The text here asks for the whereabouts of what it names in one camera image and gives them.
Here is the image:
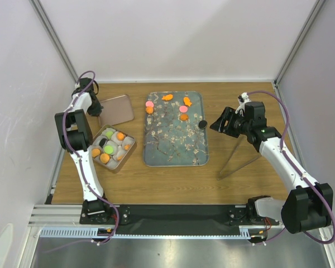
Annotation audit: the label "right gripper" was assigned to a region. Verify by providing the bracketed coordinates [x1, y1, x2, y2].
[209, 107, 251, 138]

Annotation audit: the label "brown tin lid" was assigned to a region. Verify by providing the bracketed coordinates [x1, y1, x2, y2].
[98, 94, 135, 127]

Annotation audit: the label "green round cookie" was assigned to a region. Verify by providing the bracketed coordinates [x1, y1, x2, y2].
[105, 131, 114, 140]
[103, 145, 114, 155]

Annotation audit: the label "black sandwich cookie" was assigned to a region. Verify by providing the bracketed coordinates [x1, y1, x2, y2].
[198, 120, 208, 130]
[99, 138, 107, 147]

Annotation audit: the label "metal tongs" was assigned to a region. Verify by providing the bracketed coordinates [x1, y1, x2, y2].
[217, 136, 261, 180]

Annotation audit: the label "orange waffle cookie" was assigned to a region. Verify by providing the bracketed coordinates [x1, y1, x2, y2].
[117, 132, 126, 141]

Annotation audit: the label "green round cookie top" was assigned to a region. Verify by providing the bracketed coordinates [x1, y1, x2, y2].
[103, 145, 114, 155]

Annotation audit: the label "orange round cookie bottom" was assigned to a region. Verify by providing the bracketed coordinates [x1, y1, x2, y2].
[92, 148, 102, 158]

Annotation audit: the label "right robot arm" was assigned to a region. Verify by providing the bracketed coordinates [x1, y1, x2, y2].
[210, 101, 335, 234]

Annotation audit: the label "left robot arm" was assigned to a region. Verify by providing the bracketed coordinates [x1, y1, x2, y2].
[54, 78, 112, 224]

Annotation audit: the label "brown cookie tin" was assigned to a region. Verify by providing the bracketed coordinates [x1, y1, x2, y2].
[92, 125, 137, 174]

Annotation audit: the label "dark orange cookie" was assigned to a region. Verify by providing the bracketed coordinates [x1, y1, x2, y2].
[180, 113, 189, 121]

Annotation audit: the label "orange fish cookie right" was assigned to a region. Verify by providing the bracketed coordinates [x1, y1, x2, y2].
[183, 97, 192, 107]

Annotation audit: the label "orange fish cookie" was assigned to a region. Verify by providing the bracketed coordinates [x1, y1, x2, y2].
[162, 94, 174, 101]
[183, 97, 192, 107]

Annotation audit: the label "pink round cookie right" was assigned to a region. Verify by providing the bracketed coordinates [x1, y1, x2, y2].
[179, 106, 188, 113]

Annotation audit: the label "pink round cookie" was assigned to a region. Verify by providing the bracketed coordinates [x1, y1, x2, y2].
[179, 106, 188, 113]
[145, 101, 154, 107]

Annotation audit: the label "pink round cookie left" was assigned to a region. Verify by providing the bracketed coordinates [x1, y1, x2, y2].
[145, 101, 154, 107]

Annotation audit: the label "small orange cookie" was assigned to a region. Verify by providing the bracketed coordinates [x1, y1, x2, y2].
[146, 107, 154, 114]

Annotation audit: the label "floral blue serving tray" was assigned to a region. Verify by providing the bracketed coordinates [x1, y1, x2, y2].
[142, 91, 209, 167]

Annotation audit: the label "orange fish cookie left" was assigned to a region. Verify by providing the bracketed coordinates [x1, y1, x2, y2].
[162, 94, 174, 101]

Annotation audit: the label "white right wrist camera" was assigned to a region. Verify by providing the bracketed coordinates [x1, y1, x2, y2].
[235, 92, 251, 117]

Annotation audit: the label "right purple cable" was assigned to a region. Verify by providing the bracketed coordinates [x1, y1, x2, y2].
[247, 90, 335, 245]

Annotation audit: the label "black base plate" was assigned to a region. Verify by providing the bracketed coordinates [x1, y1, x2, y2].
[80, 204, 269, 238]

